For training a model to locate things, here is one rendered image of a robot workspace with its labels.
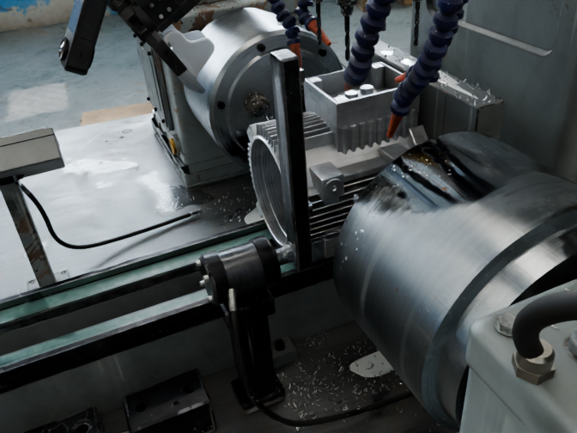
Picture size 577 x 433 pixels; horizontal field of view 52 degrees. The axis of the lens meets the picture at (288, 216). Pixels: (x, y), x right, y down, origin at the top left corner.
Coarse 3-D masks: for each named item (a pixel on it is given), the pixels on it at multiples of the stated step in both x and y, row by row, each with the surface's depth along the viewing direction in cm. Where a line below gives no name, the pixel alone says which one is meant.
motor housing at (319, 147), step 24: (312, 120) 77; (264, 144) 83; (312, 144) 74; (384, 144) 77; (264, 168) 87; (360, 168) 74; (264, 192) 88; (312, 192) 72; (360, 192) 75; (264, 216) 87; (312, 216) 73; (336, 216) 74; (312, 240) 75
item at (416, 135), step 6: (252, 126) 81; (420, 126) 77; (252, 132) 80; (408, 132) 77; (414, 132) 76; (420, 132) 76; (252, 138) 81; (408, 138) 77; (414, 138) 76; (420, 138) 76; (426, 138) 76; (408, 144) 77; (414, 144) 76; (258, 204) 88; (258, 210) 89
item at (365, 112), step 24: (336, 72) 80; (384, 72) 81; (312, 96) 78; (336, 96) 81; (360, 96) 77; (384, 96) 73; (336, 120) 73; (360, 120) 74; (384, 120) 75; (408, 120) 77; (336, 144) 75; (360, 144) 76
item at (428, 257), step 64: (384, 192) 55; (448, 192) 51; (512, 192) 49; (576, 192) 49; (384, 256) 53; (448, 256) 47; (512, 256) 45; (576, 256) 44; (384, 320) 53; (448, 320) 46; (448, 384) 47
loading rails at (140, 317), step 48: (240, 240) 88; (48, 288) 80; (96, 288) 81; (144, 288) 83; (192, 288) 86; (288, 288) 80; (0, 336) 77; (48, 336) 80; (96, 336) 72; (144, 336) 74; (192, 336) 77; (288, 336) 85; (0, 384) 69; (48, 384) 72; (96, 384) 75; (144, 384) 78; (0, 432) 72
